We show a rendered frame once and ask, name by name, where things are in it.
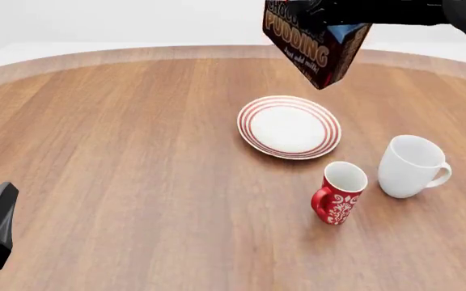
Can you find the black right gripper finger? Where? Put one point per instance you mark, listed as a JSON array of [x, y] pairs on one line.
[[312, 10]]

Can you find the chocolate pudding box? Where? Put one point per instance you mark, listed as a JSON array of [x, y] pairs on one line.
[[318, 57]]

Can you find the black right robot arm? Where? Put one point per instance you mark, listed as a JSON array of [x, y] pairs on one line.
[[411, 12]]

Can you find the white plate with red rings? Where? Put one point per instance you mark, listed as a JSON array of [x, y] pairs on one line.
[[289, 128]]

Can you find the white mug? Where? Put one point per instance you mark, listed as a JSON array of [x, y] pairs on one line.
[[407, 172]]

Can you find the red patterned mug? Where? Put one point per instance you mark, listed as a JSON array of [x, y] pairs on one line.
[[340, 200]]

